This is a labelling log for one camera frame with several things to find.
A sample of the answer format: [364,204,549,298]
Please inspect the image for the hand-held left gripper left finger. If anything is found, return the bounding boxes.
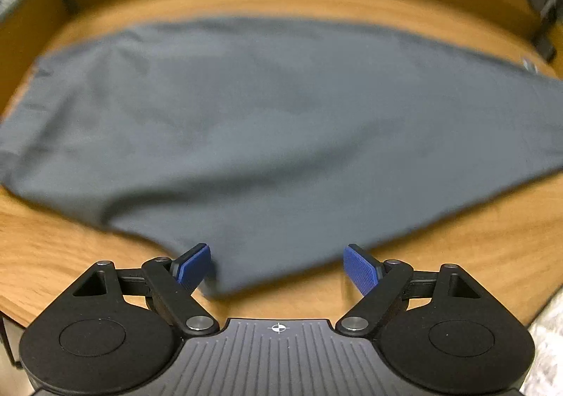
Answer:
[72,243,219,336]

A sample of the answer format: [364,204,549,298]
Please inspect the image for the person's patterned clothing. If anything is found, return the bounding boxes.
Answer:
[524,303,563,396]

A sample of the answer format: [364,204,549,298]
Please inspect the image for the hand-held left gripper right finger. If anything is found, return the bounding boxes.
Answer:
[336,244,483,338]

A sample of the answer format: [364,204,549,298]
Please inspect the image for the grey pants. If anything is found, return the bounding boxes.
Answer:
[0,17,563,299]

